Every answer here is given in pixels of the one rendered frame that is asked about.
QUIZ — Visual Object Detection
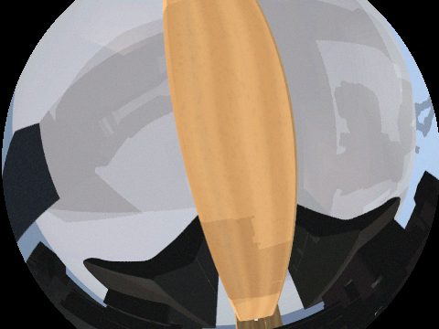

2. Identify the wooden board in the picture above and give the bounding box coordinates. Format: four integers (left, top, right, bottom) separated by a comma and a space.
162, 0, 297, 322

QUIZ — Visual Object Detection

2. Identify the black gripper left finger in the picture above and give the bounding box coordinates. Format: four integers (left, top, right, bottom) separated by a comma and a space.
83, 216, 219, 329

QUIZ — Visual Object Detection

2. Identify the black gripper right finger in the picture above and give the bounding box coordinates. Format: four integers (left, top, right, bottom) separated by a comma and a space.
288, 197, 401, 310

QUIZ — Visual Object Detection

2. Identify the light wooden post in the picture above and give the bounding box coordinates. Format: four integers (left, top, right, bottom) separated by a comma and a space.
235, 303, 283, 329

